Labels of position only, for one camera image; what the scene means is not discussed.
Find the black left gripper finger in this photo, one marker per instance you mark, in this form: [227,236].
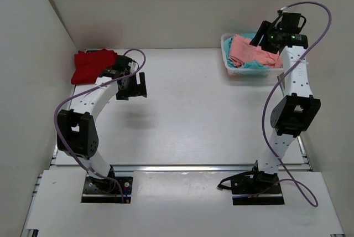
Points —
[142,78]
[139,90]

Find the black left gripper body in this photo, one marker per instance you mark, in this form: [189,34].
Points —
[126,88]

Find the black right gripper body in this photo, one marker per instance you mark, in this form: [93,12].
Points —
[267,45]

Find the pink t-shirt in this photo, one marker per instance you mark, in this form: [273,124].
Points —
[242,52]

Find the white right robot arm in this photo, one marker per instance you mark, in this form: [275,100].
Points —
[297,109]

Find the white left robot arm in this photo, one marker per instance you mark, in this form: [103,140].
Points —
[79,137]

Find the teal t-shirt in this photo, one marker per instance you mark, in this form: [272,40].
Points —
[249,65]

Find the white plastic basket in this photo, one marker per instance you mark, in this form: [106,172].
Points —
[243,72]

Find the folded red t-shirt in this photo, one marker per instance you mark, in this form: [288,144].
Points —
[89,65]

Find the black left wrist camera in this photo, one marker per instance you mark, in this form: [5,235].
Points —
[123,63]

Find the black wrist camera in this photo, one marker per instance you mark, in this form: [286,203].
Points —
[123,63]
[291,22]

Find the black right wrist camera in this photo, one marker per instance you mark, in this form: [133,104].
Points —
[291,22]

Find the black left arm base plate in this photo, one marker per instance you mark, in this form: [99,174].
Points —
[103,191]

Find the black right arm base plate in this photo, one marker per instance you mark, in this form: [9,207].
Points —
[253,188]

